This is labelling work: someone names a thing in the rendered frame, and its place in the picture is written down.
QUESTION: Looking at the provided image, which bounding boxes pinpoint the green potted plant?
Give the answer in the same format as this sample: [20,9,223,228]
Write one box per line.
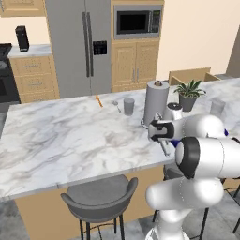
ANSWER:
[172,79,207,113]

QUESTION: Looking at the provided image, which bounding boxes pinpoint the open wooden drawer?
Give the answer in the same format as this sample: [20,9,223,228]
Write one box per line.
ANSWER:
[168,67,221,86]

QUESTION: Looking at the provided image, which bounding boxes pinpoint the grey paper towel holder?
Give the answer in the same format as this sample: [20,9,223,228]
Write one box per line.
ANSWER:
[140,80,171,128]

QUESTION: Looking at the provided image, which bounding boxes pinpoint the blue tray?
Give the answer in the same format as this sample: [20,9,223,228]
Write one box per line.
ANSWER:
[169,127,231,149]

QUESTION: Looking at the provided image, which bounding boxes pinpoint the grey drinking glass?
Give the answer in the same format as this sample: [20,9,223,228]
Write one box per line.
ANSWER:
[123,97,136,117]

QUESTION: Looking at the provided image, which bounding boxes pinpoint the pale clear drinking glass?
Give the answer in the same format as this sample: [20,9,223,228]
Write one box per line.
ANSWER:
[209,98,227,120]

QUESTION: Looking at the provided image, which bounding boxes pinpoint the wooden wall cupboard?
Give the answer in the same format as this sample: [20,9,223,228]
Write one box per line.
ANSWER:
[0,0,48,19]

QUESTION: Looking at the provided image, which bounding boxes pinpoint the small metal spoon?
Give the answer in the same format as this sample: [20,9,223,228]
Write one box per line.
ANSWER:
[112,99,123,113]

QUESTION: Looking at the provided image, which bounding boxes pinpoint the wooden drawer cabinet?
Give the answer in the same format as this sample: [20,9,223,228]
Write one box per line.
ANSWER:
[8,55,61,104]

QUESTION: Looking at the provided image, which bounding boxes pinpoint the grey microwave oven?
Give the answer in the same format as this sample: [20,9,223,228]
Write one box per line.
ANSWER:
[113,4,164,40]

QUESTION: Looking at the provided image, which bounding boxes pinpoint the grey double-door fridge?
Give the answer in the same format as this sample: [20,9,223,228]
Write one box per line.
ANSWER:
[44,0,113,98]

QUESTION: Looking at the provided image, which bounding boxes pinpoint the orange kitchen tool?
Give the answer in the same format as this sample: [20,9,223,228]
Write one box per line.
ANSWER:
[95,95,104,109]

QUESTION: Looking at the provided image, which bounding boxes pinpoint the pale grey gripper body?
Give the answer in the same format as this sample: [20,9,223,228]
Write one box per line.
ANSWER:
[157,138,173,158]

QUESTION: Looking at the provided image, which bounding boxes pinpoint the black oven with hob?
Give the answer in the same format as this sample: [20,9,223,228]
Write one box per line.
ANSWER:
[0,43,22,104]

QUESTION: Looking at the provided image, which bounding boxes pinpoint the wooden cupboard run with doors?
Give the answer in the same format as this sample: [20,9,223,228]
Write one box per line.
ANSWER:
[111,38,160,94]

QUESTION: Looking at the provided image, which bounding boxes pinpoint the black coffee machine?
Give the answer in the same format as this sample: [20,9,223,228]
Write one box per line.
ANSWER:
[15,25,30,53]

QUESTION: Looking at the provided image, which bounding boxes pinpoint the wooden island counter base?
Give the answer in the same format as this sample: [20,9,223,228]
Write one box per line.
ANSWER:
[14,164,167,240]

